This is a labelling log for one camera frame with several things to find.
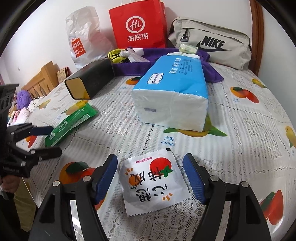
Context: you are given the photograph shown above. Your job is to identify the fruit print tablecloth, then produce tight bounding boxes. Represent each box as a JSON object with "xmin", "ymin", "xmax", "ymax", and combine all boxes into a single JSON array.
[{"xmin": 26, "ymin": 64, "xmax": 295, "ymax": 240}]

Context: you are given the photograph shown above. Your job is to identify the clear bubble wrap bag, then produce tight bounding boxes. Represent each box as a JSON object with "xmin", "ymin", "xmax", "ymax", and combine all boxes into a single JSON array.
[{"xmin": 126, "ymin": 48, "xmax": 149, "ymax": 63}]

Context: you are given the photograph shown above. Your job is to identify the white and mint gloves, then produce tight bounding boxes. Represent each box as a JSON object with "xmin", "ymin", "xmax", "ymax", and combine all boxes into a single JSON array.
[{"xmin": 167, "ymin": 52, "xmax": 200, "ymax": 59}]

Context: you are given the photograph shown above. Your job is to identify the white sponge block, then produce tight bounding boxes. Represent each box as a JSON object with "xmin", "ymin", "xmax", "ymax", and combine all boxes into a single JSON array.
[{"xmin": 132, "ymin": 48, "xmax": 144, "ymax": 54}]

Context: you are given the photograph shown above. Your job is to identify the dark green tea tin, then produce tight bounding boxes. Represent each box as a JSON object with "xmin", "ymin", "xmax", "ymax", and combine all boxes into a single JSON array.
[{"xmin": 64, "ymin": 58, "xmax": 115, "ymax": 100}]

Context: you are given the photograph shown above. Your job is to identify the polka dot cloth pile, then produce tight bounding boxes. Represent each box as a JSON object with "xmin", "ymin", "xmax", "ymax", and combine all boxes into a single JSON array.
[{"xmin": 7, "ymin": 97, "xmax": 44, "ymax": 127}]

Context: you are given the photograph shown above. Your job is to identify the person's left hand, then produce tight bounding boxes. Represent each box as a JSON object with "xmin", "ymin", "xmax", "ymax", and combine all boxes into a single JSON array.
[{"xmin": 1, "ymin": 175, "xmax": 20, "ymax": 193}]

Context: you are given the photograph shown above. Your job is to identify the blue tissue pack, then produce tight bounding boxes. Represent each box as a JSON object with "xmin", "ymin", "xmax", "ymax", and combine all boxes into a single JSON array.
[{"xmin": 132, "ymin": 64, "xmax": 209, "ymax": 132}]

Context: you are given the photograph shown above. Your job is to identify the white snack sachet tomato print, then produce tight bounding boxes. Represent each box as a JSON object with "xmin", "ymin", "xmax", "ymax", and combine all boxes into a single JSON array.
[{"xmin": 119, "ymin": 148, "xmax": 191, "ymax": 216}]

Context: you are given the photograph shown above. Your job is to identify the purple towel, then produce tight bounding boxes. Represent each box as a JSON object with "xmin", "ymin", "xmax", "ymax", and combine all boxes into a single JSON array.
[{"xmin": 113, "ymin": 48, "xmax": 224, "ymax": 83}]

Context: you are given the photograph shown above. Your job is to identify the white Miniso plastic bag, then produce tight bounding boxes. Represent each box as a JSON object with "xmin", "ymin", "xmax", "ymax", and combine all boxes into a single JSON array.
[{"xmin": 65, "ymin": 6, "xmax": 114, "ymax": 70}]

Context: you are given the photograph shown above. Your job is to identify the red Haidilao paper bag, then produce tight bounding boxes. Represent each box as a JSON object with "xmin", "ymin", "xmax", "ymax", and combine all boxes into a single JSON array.
[{"xmin": 109, "ymin": 0, "xmax": 168, "ymax": 49}]

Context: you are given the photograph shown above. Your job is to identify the yellow black sock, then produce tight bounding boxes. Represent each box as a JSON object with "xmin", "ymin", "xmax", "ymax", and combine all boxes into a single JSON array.
[{"xmin": 107, "ymin": 49, "xmax": 130, "ymax": 64}]

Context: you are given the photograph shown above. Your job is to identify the grey Nike pouch bag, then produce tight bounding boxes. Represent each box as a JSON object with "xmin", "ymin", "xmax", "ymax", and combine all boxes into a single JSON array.
[{"xmin": 169, "ymin": 17, "xmax": 251, "ymax": 70}]

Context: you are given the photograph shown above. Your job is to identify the white tissue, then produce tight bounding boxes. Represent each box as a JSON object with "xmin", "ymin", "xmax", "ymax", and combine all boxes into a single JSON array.
[{"xmin": 119, "ymin": 50, "xmax": 130, "ymax": 59}]

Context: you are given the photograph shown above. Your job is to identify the green tissue packet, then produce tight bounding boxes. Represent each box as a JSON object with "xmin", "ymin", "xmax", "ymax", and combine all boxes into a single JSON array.
[{"xmin": 45, "ymin": 103, "xmax": 98, "ymax": 147}]

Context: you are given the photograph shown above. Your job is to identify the purple plush toy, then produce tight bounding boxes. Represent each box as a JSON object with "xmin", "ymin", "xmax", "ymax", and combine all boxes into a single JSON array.
[{"xmin": 16, "ymin": 90, "xmax": 32, "ymax": 110}]

